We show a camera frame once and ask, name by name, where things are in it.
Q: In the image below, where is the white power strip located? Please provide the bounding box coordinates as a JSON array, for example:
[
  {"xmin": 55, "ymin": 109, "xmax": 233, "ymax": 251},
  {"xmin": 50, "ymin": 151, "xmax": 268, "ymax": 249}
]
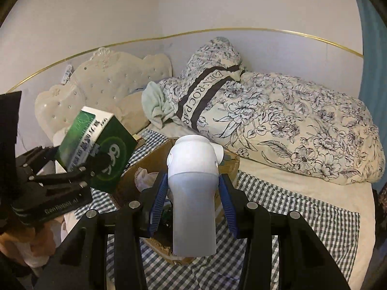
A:
[{"xmin": 60, "ymin": 63, "xmax": 74, "ymax": 85}]

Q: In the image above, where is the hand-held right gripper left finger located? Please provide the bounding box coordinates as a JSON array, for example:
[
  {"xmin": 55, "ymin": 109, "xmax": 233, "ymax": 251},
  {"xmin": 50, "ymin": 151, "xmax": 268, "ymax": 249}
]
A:
[{"xmin": 33, "ymin": 172, "xmax": 168, "ymax": 290}]

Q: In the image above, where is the white spray bottle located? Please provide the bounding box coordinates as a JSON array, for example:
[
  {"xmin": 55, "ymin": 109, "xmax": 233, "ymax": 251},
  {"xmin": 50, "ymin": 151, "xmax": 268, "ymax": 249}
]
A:
[{"xmin": 167, "ymin": 135, "xmax": 224, "ymax": 256}]

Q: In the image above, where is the black bag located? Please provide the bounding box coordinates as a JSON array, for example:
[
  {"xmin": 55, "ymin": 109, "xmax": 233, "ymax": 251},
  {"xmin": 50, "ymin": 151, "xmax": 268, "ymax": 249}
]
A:
[{"xmin": 373, "ymin": 184, "xmax": 387, "ymax": 218}]

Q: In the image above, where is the green and white carton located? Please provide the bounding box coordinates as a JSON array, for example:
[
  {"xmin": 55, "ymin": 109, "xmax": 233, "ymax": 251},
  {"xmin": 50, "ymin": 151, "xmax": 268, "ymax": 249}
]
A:
[{"xmin": 55, "ymin": 106, "xmax": 137, "ymax": 193}]

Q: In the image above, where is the beige cushion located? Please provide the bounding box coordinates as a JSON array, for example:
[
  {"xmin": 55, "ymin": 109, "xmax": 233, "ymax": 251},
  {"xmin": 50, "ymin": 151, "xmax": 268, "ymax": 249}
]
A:
[{"xmin": 116, "ymin": 92, "xmax": 152, "ymax": 136}]

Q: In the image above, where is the teal curtain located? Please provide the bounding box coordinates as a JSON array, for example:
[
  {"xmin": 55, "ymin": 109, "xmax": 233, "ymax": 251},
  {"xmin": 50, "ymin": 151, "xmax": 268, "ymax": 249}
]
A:
[{"xmin": 349, "ymin": 0, "xmax": 387, "ymax": 185}]

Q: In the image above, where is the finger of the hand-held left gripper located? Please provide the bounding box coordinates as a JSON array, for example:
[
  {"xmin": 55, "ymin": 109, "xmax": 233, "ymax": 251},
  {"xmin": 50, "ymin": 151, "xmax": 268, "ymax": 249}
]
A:
[
  {"xmin": 30, "ymin": 152, "xmax": 106, "ymax": 188},
  {"xmin": 16, "ymin": 146, "xmax": 61, "ymax": 176}
]

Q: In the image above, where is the gold wall trim strip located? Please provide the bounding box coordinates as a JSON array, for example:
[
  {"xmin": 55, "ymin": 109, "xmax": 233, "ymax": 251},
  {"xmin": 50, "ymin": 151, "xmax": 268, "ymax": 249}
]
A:
[{"xmin": 6, "ymin": 28, "xmax": 363, "ymax": 93}]

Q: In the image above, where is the grey white gingham cloth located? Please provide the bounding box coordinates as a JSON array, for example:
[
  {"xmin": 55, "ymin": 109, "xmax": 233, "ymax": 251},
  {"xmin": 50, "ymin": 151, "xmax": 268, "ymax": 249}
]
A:
[{"xmin": 65, "ymin": 128, "xmax": 360, "ymax": 290}]

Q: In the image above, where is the person's left hand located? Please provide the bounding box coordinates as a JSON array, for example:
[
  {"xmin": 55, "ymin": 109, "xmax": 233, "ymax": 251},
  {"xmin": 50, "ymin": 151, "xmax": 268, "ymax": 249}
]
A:
[{"xmin": 0, "ymin": 224, "xmax": 58, "ymax": 268}]

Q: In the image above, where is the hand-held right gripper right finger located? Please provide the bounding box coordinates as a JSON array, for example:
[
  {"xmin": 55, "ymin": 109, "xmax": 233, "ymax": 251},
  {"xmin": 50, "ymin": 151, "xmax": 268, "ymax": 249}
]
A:
[{"xmin": 218, "ymin": 174, "xmax": 353, "ymax": 290}]

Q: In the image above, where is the brown cardboard box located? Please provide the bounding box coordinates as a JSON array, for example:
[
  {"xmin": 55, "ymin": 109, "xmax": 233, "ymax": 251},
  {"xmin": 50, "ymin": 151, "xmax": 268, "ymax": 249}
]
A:
[{"xmin": 116, "ymin": 137, "xmax": 241, "ymax": 266}]

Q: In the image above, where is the floral pillow with dark band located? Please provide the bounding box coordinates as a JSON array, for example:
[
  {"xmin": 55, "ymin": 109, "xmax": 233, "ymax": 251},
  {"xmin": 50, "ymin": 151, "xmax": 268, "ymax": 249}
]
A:
[{"xmin": 159, "ymin": 37, "xmax": 267, "ymax": 158}]

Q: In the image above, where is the pale green towel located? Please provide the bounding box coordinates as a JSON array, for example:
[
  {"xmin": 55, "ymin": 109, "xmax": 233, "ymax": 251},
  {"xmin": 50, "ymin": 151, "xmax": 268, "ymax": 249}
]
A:
[{"xmin": 141, "ymin": 81, "xmax": 179, "ymax": 129}]

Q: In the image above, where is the floral print duvet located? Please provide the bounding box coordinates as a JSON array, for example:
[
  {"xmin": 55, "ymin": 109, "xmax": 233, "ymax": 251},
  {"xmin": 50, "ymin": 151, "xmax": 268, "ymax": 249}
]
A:
[{"xmin": 212, "ymin": 72, "xmax": 382, "ymax": 185}]

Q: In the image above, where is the cream tufted headboard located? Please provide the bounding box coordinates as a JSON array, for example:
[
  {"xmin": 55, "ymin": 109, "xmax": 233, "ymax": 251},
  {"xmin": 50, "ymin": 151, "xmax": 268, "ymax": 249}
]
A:
[{"xmin": 34, "ymin": 47, "xmax": 173, "ymax": 145}]

